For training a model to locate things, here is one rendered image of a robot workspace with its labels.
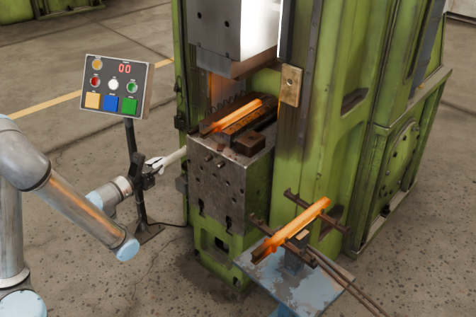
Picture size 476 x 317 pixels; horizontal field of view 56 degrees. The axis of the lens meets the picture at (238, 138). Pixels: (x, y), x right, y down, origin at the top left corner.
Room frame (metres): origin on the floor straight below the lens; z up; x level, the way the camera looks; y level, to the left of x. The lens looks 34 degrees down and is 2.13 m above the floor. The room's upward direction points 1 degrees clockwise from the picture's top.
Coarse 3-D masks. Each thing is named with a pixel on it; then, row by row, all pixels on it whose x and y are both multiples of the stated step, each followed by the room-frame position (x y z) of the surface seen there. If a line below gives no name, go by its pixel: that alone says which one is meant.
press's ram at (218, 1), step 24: (192, 0) 1.82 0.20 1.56; (216, 0) 1.74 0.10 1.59; (240, 0) 1.66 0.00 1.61; (264, 0) 1.77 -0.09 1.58; (192, 24) 1.83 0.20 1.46; (216, 24) 1.74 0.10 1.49; (240, 24) 1.66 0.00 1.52; (264, 24) 1.77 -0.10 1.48; (216, 48) 1.74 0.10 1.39; (240, 48) 1.66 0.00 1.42; (264, 48) 1.78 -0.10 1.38
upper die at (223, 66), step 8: (200, 48) 1.80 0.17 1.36; (272, 48) 1.91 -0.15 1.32; (200, 56) 1.80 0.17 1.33; (208, 56) 1.77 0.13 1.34; (216, 56) 1.74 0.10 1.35; (224, 56) 1.72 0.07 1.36; (256, 56) 1.82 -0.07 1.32; (264, 56) 1.87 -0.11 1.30; (272, 56) 1.92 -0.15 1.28; (200, 64) 1.80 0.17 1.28; (208, 64) 1.77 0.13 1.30; (216, 64) 1.74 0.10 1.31; (224, 64) 1.71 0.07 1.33; (232, 64) 1.70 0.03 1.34; (240, 64) 1.74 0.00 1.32; (248, 64) 1.78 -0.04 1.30; (256, 64) 1.83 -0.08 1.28; (216, 72) 1.74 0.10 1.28; (224, 72) 1.71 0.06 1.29; (232, 72) 1.70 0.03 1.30; (240, 72) 1.74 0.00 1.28
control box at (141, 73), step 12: (108, 60) 2.03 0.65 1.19; (120, 60) 2.02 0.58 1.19; (132, 60) 2.01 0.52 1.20; (84, 72) 2.03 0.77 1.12; (96, 72) 2.01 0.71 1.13; (108, 72) 2.00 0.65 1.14; (120, 72) 1.99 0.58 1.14; (132, 72) 1.98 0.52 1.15; (144, 72) 1.97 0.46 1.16; (84, 84) 1.99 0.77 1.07; (108, 84) 1.97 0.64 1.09; (120, 84) 1.96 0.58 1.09; (144, 84) 1.94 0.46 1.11; (84, 96) 1.96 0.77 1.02; (120, 96) 1.93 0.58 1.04; (132, 96) 1.92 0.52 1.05; (144, 96) 1.91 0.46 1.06; (84, 108) 1.93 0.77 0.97; (120, 108) 1.90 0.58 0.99; (144, 108) 1.90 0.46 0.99
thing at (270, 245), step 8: (320, 200) 1.30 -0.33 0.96; (328, 200) 1.30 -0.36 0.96; (312, 208) 1.26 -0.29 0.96; (320, 208) 1.26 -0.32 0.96; (304, 216) 1.22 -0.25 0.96; (312, 216) 1.23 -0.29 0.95; (288, 224) 1.17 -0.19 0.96; (296, 224) 1.17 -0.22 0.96; (304, 224) 1.19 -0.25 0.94; (280, 232) 1.13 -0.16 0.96; (288, 232) 1.13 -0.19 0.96; (264, 240) 1.09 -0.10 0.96; (272, 240) 1.09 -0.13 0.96; (280, 240) 1.09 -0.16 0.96; (256, 248) 1.04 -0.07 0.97; (264, 248) 1.04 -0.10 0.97; (272, 248) 1.06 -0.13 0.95; (256, 256) 1.01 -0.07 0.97; (264, 256) 1.04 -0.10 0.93; (256, 264) 1.01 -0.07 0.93
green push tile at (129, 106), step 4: (124, 100) 1.91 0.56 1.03; (128, 100) 1.90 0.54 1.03; (132, 100) 1.90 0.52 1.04; (136, 100) 1.90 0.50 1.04; (124, 104) 1.90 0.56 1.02; (128, 104) 1.90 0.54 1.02; (132, 104) 1.89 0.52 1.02; (136, 104) 1.89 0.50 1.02; (124, 108) 1.89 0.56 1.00; (128, 108) 1.88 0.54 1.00; (132, 108) 1.88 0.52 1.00; (136, 108) 1.88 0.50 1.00; (124, 112) 1.88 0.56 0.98; (128, 112) 1.88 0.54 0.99; (132, 112) 1.87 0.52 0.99
